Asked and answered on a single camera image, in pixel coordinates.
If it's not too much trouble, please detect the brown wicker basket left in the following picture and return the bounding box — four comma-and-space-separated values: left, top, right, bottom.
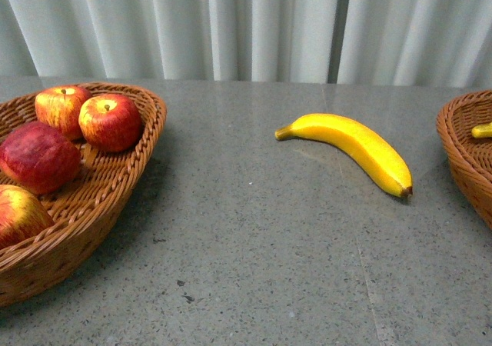
1, 82, 167, 307

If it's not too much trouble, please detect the red apple yellow top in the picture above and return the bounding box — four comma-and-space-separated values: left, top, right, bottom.
1, 185, 54, 249

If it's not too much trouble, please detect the red yellow apple back right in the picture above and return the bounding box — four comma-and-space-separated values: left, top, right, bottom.
78, 93, 143, 152

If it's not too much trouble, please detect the dark red apple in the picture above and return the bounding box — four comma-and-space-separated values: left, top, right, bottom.
1, 121, 81, 195

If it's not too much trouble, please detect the brown wicker basket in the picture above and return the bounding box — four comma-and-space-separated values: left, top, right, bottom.
436, 90, 491, 226
1, 82, 167, 307

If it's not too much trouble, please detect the white pleated curtain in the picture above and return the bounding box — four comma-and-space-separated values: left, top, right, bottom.
1, 0, 491, 87

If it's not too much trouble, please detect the yellow banana far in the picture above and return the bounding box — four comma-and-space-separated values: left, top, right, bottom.
274, 113, 413, 198

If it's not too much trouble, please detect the red yellow apple back left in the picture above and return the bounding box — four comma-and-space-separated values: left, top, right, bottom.
35, 85, 92, 141

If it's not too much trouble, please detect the yellow banana in basket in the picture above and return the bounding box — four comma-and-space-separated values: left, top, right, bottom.
471, 122, 492, 138

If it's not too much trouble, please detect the brown wicker basket right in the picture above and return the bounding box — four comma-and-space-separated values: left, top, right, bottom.
436, 90, 491, 226

